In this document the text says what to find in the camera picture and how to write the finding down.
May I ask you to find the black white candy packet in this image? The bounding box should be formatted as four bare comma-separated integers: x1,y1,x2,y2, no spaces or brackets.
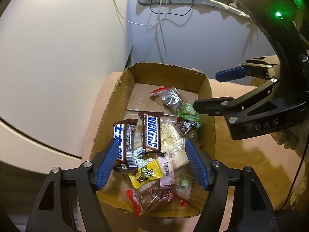
175,116,200,135

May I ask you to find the blue white Chinese Snickers bar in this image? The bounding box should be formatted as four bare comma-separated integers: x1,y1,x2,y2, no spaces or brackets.
113,118,138,174

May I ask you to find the pink candy packet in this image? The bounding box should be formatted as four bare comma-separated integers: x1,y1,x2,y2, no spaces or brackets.
156,154,175,186

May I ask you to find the colourful egg-shaped toy candy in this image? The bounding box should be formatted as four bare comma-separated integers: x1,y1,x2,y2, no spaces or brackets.
188,130,201,147

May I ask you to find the red clear brownie bag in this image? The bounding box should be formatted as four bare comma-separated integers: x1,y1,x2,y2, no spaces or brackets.
126,186,188,217

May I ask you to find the brown cardboard box tray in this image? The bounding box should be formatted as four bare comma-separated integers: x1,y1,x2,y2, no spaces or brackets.
91,63,216,218

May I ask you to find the clear cracker pack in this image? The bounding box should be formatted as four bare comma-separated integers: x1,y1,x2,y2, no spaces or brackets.
134,116,188,170

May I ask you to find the yellow candy packet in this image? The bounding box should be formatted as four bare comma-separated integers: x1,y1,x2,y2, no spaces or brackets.
128,159,164,189

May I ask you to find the green candy packet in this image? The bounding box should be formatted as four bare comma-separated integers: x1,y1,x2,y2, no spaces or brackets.
174,174,194,200

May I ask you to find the grey windowsill mat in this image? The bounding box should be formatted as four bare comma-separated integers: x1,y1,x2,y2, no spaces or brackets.
137,0,251,20

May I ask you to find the red clear small snack bag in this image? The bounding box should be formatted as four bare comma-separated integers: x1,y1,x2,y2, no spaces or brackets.
150,87,185,114

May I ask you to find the white cable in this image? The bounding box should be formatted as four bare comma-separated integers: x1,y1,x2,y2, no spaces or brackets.
108,0,170,54

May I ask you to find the light green clear candy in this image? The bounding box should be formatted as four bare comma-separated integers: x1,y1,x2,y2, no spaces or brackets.
178,101,200,122

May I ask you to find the white gloved right hand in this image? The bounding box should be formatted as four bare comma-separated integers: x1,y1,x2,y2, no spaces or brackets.
271,122,308,158

